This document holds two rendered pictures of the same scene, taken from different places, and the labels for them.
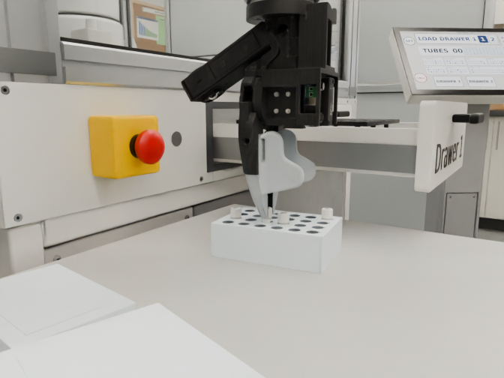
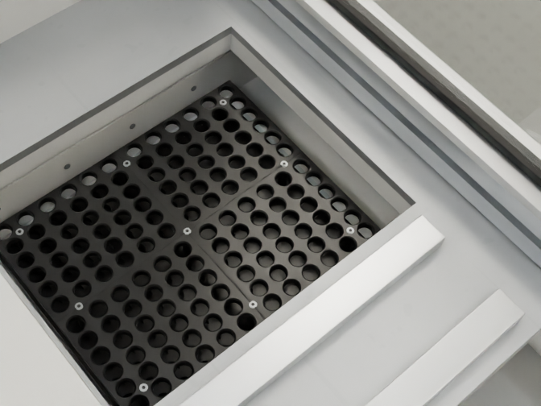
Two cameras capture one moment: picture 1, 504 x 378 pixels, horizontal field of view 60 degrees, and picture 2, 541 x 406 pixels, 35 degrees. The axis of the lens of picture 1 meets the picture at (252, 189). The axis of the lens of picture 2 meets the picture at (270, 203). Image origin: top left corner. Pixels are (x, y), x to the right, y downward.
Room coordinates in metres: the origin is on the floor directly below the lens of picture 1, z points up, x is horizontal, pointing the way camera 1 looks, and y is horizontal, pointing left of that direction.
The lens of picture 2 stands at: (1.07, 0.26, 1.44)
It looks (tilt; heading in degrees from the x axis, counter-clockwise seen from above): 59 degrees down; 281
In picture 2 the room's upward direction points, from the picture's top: 7 degrees clockwise
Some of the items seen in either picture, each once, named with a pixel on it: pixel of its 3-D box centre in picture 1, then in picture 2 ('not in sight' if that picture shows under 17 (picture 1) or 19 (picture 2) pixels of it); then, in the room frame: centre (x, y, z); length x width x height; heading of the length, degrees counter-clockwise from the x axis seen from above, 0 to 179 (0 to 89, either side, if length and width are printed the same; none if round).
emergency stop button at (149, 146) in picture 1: (146, 146); not in sight; (0.51, 0.12, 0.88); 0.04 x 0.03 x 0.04; 147
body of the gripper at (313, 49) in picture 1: (288, 70); not in sight; (0.45, -0.04, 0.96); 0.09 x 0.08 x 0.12; 66
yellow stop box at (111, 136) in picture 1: (127, 145); not in sight; (0.52, 0.15, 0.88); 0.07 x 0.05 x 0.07; 147
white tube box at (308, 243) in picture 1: (277, 236); not in sight; (0.47, -0.03, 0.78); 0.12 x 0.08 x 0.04; 66
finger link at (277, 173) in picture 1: (276, 176); not in sight; (0.43, -0.02, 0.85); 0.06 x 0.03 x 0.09; 66
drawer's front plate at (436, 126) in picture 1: (445, 139); not in sight; (0.64, -0.28, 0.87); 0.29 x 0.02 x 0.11; 147
